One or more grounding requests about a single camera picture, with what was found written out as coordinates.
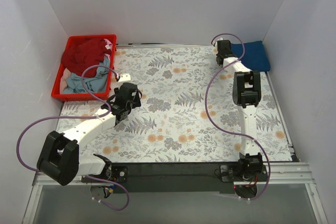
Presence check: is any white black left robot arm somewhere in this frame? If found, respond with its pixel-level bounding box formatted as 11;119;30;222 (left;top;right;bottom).
37;82;141;186

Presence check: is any aluminium frame rail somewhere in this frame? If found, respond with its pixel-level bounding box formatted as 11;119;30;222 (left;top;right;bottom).
23;163;328;223

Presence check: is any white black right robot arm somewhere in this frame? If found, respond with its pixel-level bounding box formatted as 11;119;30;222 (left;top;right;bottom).
214;38;261;158

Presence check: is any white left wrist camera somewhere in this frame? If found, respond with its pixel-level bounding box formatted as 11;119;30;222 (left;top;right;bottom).
116;73;131;83

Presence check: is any dark red t-shirt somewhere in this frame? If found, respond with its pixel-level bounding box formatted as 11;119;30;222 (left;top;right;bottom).
61;37;111;76

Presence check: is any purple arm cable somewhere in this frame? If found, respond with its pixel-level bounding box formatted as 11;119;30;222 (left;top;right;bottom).
16;65;130;211
205;33;271;201

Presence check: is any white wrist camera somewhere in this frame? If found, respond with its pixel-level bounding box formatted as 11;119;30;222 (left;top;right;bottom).
212;39;218;54
116;73;131;83

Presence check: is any floral patterned table mat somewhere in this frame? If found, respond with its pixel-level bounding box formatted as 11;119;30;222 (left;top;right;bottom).
49;46;293;164

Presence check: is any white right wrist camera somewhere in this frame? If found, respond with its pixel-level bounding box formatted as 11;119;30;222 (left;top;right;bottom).
212;39;218;54

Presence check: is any blue Mickey Mouse t-shirt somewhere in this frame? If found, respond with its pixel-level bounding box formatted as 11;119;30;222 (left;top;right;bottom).
241;40;270;72

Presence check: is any light blue t-shirt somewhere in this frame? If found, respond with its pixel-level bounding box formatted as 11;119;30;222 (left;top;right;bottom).
62;56;110;95

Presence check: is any red plastic bin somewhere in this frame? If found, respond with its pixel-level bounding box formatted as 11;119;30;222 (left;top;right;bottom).
51;34;117;102

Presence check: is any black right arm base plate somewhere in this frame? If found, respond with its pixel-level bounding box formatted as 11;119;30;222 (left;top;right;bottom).
214;162;268;183

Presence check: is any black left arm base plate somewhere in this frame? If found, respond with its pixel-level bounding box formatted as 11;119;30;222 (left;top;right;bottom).
89;165;128;183

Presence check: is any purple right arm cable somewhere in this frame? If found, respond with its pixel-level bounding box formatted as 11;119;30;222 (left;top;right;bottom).
205;33;271;201

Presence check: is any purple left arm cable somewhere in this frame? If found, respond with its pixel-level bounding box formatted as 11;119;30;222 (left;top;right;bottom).
16;65;130;211

